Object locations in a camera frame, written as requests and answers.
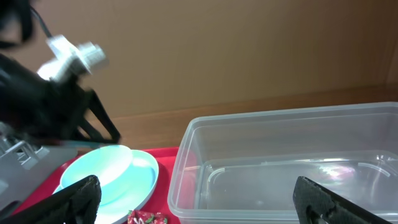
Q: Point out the light blue bowl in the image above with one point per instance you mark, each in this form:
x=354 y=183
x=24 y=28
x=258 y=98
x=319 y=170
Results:
x=111 y=164

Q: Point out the red snack wrapper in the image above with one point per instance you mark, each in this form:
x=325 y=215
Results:
x=141 y=217

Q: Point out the red plastic tray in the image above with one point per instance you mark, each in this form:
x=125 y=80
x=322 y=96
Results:
x=157 y=203

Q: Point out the grey dishwasher rack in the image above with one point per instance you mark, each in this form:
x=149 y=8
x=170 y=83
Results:
x=25 y=166

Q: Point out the light blue plate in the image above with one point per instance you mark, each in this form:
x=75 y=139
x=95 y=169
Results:
x=114 y=208

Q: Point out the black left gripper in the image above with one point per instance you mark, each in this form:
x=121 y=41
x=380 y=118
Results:
x=42 y=111

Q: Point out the clear plastic bin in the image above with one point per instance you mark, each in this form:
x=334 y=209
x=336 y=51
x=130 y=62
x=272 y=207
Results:
x=242 y=168

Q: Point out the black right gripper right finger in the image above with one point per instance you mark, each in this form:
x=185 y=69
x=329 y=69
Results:
x=317 y=204

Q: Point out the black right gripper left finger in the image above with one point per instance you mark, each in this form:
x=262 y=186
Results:
x=77 y=203

